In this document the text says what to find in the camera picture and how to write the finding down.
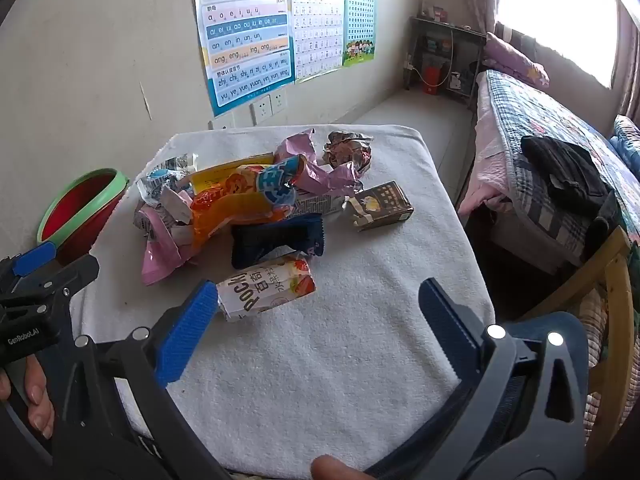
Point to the small yellow packets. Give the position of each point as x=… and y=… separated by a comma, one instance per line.
x=382, y=205

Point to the purple pillow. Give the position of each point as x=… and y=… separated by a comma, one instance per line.
x=510, y=57

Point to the person's right hand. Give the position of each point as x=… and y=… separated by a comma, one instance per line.
x=332, y=467

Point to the checked seat cushion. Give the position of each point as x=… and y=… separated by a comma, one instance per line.
x=595, y=320

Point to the wooden chair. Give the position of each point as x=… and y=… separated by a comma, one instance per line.
x=617, y=300

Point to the dark metal shelf unit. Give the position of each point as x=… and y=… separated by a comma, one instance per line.
x=445, y=22

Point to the orange snack bag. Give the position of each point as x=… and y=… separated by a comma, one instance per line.
x=225, y=210

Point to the yellow wrapper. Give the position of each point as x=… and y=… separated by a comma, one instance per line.
x=215, y=175

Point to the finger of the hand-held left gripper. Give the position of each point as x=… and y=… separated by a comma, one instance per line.
x=70, y=271
x=35, y=259

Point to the dark blue wrapper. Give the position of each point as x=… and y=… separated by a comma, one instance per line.
x=270, y=240

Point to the brown foil wrapper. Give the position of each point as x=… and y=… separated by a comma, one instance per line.
x=347, y=152

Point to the small pink wrapper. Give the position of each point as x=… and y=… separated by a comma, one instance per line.
x=155, y=252

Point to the pink bed sheet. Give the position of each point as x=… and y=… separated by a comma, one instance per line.
x=482, y=160

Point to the small white wall socket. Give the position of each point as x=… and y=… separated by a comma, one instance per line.
x=222, y=122

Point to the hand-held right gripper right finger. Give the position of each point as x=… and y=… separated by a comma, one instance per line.
x=445, y=325

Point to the patchwork quilt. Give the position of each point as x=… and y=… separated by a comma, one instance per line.
x=550, y=125

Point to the letter chart wall poster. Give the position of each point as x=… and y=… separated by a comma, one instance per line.
x=240, y=35

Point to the blue patterned blanket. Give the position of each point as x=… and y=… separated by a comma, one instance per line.
x=627, y=140

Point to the white towel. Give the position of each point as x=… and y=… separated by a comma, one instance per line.
x=325, y=360

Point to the teal grid wall poster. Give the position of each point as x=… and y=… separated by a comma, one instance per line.
x=360, y=10

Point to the large white wall socket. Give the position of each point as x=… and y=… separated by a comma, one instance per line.
x=261, y=109

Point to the red bin with green rim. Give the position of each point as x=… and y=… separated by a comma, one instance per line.
x=75, y=210

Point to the person's left hand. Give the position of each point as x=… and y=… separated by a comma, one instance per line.
x=39, y=395

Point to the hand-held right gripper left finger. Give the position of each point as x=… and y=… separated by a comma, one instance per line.
x=192, y=330

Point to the pale grid wall poster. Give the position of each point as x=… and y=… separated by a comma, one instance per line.
x=317, y=25

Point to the red container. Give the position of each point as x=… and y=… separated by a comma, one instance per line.
x=431, y=76

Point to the white strawberry snack box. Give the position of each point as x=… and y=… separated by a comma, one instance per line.
x=270, y=285

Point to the black clothing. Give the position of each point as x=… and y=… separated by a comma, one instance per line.
x=560, y=165

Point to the bright window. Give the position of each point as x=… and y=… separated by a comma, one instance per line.
x=555, y=10

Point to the blue and white wrapper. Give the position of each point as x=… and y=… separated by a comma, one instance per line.
x=160, y=180

